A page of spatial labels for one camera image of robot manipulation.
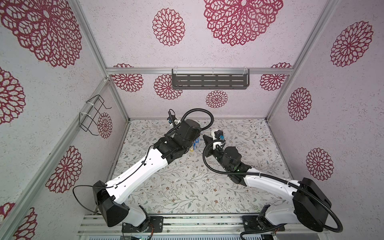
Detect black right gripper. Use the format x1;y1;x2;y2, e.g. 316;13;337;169
204;134;231;174

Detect blue key tag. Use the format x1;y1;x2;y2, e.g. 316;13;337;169
193;138;200;150

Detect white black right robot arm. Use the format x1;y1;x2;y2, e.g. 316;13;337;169
203;135;343;236

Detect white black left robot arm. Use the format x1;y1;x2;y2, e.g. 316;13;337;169
92;119;202;232

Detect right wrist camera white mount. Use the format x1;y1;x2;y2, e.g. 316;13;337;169
211;129;225;150

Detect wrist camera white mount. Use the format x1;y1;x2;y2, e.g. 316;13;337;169
167;109;181;127
211;129;225;150

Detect black corrugated left cable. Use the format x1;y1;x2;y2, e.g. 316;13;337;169
164;108;215;136

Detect black corrugated cable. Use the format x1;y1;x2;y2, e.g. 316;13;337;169
164;108;215;136
202;139;344;240

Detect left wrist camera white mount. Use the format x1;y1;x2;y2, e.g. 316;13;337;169
167;109;181;127

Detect thin black left cable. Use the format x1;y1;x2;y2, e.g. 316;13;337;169
72;145;154;215

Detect dark grey wall shelf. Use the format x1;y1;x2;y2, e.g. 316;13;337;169
171;69;250;90

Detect black wire wall rack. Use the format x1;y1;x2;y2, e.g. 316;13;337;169
79;95;113;139

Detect black corrugated right cable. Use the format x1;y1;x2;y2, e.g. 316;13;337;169
202;139;344;240

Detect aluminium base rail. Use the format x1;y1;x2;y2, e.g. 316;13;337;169
77;213;289;240

